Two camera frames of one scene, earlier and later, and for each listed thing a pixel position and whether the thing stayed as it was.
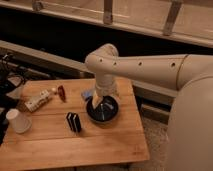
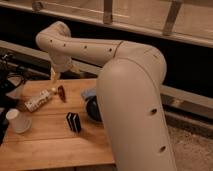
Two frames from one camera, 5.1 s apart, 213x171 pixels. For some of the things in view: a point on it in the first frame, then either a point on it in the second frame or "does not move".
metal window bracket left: x=37 y=5 does not move
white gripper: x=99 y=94 → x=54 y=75
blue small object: x=87 y=93 does not move
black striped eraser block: x=74 y=121 does not move
